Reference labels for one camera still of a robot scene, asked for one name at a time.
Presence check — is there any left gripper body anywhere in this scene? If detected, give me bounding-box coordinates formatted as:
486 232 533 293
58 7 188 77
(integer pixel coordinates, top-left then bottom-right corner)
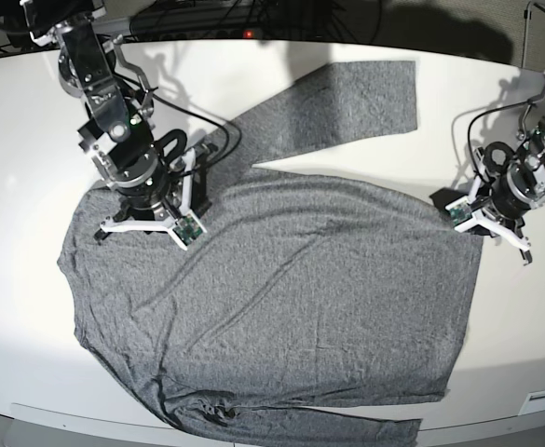
454 142 530 251

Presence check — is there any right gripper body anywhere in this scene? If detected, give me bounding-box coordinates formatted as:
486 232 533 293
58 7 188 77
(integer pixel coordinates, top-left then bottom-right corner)
95 130 202 237

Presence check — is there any grey long-sleeve T-shirt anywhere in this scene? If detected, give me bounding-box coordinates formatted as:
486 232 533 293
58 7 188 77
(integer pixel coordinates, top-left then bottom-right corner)
58 61 483 446

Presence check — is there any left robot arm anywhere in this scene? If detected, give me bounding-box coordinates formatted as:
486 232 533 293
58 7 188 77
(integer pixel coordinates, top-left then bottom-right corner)
445 71 545 265

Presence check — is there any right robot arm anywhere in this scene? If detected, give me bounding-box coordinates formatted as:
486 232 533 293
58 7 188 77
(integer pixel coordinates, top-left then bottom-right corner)
20 1 216 250

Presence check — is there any black power strip red light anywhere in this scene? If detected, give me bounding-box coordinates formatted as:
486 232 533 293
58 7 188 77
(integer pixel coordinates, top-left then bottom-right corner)
131 26 324 44

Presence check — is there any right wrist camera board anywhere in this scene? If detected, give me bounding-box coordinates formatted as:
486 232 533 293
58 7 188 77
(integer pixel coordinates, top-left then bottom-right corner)
173 212 207 251

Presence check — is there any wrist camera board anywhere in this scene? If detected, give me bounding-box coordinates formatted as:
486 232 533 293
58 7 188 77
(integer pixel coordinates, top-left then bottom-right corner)
445 197 474 233
173 212 207 251

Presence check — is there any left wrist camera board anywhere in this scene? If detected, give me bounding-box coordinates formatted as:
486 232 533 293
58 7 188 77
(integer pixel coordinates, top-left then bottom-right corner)
445 197 474 233

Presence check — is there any white metal stand frame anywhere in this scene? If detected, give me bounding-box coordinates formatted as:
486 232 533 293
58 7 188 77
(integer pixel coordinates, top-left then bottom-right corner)
519 0 545 70

